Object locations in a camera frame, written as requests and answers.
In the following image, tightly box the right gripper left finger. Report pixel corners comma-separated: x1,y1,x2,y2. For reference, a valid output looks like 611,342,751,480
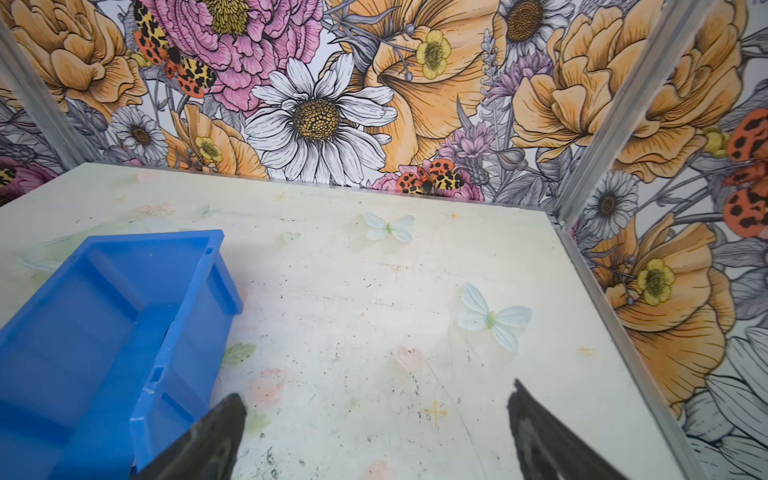
132,393,247,480

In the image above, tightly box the blue plastic storage bin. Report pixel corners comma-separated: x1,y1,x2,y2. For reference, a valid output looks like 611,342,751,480
1,230,243,479

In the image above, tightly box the aluminium corner post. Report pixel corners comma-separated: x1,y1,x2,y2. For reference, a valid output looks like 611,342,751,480
1,22,100,171
551,1,716,231

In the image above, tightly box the right aluminium corner post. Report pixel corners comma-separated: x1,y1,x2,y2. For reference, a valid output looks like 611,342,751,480
551,1,716,231

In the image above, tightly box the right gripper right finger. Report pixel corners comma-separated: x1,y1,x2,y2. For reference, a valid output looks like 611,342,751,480
507,380,625,480

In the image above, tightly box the left aluminium corner post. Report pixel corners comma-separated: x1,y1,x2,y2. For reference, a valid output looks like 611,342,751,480
1,22,100,171

